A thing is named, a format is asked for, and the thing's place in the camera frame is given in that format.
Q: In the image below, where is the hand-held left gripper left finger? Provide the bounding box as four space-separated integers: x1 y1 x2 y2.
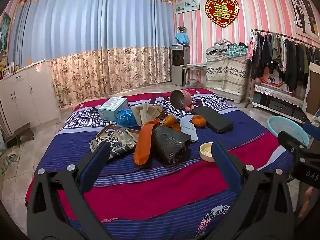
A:
26 141 112 240

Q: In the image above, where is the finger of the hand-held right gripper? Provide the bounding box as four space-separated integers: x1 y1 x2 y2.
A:
277 130 308 153
303 122 320 147

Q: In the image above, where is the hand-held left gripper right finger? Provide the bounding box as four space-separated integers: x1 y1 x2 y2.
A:
211 140 295 240

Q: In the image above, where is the light blue plastic basket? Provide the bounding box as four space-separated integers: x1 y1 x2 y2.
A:
267 116 309 146

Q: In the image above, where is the white small bowl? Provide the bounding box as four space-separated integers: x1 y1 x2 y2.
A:
199 142 216 162

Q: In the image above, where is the grey printed snack packet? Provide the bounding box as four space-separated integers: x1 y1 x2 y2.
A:
89 129 138 159

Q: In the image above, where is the blue plastic bag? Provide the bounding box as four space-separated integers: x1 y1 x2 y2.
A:
115 108 139 127

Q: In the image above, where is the black textured packet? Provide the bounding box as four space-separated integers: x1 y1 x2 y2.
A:
152 125 192 164

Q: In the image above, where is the person's right hand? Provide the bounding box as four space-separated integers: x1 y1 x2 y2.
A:
297 187 313 218

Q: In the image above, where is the beige phone case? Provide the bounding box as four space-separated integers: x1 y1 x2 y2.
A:
96 125 140 155

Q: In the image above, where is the white framed brown board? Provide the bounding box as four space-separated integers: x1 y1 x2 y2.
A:
301 62 320 121

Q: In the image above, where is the lace covered low cabinet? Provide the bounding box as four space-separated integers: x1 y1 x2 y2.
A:
251 82 307 123

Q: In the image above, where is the plaid bed sheet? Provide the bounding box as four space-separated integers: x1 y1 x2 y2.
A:
59 91 227 132

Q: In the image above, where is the black wallet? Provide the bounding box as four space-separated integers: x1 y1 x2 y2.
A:
192 106 234 134

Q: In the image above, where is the teal cardboard box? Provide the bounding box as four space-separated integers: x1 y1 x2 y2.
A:
98 96 128 121

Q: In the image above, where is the wooden stool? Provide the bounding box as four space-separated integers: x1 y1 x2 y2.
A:
7 128 35 148

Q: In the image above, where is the pink cup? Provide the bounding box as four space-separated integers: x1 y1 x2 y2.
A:
170 89 195 111

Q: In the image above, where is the green rag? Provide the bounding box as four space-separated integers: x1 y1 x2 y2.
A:
0 147 21 174

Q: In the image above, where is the rack of hanging clothes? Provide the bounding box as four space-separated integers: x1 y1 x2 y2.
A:
249 28 320 93

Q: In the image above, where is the cloth covered appliance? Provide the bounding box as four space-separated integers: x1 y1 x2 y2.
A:
205 53 251 103

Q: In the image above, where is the white cabinet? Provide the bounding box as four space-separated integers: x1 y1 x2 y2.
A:
0 59 61 134

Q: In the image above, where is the pink hanging bag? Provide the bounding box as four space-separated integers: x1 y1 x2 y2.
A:
246 32 256 61

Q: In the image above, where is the water dispenser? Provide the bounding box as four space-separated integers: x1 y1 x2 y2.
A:
171 44 191 86

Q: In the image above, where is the pile of clothes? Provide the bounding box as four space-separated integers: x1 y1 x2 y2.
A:
206 38 248 57

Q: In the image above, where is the blue floral curtain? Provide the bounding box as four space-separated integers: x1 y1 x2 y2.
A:
10 0 174 108

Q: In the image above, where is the blue cloth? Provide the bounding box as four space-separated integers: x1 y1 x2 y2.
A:
174 32 189 44

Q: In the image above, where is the window print wall poster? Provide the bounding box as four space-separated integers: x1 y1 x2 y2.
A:
285 0 320 38

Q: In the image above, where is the red heart wall decoration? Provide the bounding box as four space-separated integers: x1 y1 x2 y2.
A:
205 0 239 28

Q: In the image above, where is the green wall poster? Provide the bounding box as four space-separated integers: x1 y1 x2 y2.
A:
0 12 12 55

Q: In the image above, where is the wall picture clock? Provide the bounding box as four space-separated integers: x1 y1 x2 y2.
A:
175 0 200 15

